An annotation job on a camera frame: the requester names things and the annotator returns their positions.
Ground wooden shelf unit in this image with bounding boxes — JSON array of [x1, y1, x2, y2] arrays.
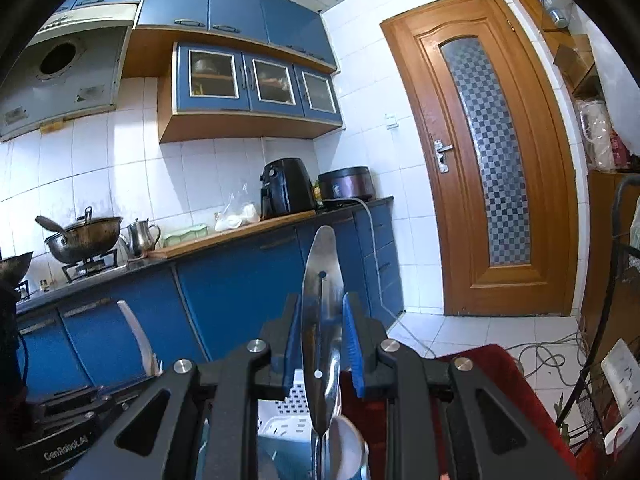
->
[[500, 0, 640, 321]]

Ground blue lower kitchen cabinets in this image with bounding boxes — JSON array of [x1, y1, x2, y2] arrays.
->
[[15, 200, 406, 401]]

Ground grey floor cables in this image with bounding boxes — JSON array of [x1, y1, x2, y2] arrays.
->
[[505, 320, 591, 386]]

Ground black air fryer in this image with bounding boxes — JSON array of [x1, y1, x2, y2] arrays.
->
[[260, 157, 318, 221]]

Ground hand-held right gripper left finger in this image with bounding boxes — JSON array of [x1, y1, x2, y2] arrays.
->
[[65, 294, 303, 480]]

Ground blue glass door cabinet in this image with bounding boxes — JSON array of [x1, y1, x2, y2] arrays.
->
[[157, 42, 346, 143]]

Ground white power cable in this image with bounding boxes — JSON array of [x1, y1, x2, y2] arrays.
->
[[350, 197, 436, 356]]

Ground white power strip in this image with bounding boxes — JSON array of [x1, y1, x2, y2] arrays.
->
[[600, 337, 640, 456]]

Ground wooden cutting board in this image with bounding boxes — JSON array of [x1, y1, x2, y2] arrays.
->
[[160, 210, 318, 258]]

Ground green tissue box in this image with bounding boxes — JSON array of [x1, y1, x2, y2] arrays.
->
[[162, 225, 208, 246]]

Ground cardboard box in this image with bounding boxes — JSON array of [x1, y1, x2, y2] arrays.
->
[[552, 35, 601, 91]]

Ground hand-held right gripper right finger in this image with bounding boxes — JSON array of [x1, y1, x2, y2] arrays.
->
[[342, 292, 576, 480]]

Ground black metal rack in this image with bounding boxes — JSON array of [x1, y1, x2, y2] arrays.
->
[[550, 175, 640, 461]]

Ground blue kitchen cabinets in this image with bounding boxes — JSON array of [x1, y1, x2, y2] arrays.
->
[[15, 200, 406, 401], [52, 0, 338, 73]]

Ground red floral printed blanket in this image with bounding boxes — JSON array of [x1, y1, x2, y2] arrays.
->
[[340, 344, 581, 480]]

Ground blue upper kitchen cabinets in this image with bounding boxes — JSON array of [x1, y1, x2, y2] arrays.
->
[[52, 0, 338, 73]]

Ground metal door handle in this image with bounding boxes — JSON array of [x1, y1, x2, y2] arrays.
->
[[432, 139, 455, 175]]

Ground grey range hood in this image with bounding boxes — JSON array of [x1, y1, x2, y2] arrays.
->
[[0, 2, 138, 143]]

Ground white plastic utensil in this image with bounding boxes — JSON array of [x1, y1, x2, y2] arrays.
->
[[116, 300, 165, 378]]

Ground metal kettle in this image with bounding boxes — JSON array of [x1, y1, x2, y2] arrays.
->
[[126, 217, 162, 260]]

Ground metal fork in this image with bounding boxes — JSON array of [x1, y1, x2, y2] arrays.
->
[[301, 225, 346, 480]]

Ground metal ladle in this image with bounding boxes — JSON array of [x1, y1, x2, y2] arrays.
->
[[35, 215, 70, 239]]

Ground wooden door with glass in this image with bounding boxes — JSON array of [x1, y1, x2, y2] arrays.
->
[[380, 0, 581, 318]]

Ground metal wok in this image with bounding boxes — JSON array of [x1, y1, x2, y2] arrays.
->
[[45, 207, 123, 265]]

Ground dark rice cooker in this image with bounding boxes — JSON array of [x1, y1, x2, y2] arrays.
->
[[317, 166, 376, 203]]

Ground plastic bag with white contents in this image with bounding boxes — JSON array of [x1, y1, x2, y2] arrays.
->
[[215, 185, 261, 233]]

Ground gas stove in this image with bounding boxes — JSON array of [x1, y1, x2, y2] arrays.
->
[[60, 252, 121, 283]]

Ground dark wok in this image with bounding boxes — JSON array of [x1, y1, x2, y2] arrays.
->
[[0, 252, 33, 286]]

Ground clear pitcher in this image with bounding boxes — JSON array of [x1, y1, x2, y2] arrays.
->
[[575, 100, 613, 168]]

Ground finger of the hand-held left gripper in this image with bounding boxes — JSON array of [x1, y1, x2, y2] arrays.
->
[[27, 402, 126, 433], [39, 384, 148, 409]]

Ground metal pot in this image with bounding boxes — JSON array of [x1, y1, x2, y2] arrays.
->
[[537, 0, 573, 28]]

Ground light blue utensil holder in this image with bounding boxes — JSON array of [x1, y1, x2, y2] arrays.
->
[[197, 367, 371, 480]]

